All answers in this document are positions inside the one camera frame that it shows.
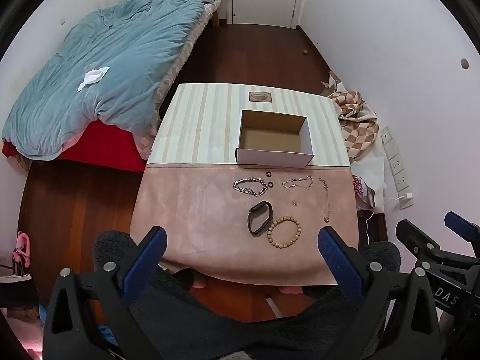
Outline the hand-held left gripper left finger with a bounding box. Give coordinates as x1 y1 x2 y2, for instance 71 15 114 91
43 226 168 360

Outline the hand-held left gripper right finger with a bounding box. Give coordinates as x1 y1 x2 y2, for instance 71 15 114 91
317 226 445 360

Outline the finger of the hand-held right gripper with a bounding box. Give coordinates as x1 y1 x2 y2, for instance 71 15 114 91
444 211 480 238
395 219 480 269

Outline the long thin silver chain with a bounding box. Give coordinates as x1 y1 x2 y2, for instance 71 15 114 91
318 177 332 223

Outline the wooden bead bracelet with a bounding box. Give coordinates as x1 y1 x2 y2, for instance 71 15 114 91
266 215 302 250

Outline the thin silver bracelet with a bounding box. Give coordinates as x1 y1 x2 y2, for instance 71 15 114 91
282 175 314 191

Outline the black smart band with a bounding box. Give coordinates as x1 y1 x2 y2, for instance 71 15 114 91
248 200 274 237

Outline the silver curb chain bracelet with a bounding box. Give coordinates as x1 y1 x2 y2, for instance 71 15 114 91
232 176 270 197

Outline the white cardboard box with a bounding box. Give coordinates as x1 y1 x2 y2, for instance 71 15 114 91
235 109 315 168

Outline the red patterned cloth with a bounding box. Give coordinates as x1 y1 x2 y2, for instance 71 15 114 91
352 175 376 211

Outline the white cloth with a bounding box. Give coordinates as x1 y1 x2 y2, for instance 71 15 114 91
350 149 388 211

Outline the person's dark fluffy clothing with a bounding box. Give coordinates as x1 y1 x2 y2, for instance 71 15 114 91
93 230 403 360

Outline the red bed sheet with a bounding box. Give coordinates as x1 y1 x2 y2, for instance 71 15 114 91
2 119 148 173

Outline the pink hanger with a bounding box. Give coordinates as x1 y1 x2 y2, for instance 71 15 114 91
11 231 33 268

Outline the beige checkered cloth pile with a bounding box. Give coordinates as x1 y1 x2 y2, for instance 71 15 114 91
321 70 380 163

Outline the white paper sheet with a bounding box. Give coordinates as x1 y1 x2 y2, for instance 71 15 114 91
76 66 111 93

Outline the checkered bed sheet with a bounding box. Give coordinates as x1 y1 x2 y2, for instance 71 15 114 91
131 0 223 160

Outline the bed with blue duvet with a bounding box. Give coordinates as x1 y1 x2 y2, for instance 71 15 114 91
2 0 223 159

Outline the white cable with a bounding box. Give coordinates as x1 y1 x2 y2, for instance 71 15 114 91
364 195 404 250

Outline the white wall socket panel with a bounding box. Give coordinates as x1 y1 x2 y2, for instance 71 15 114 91
380 126 412 196

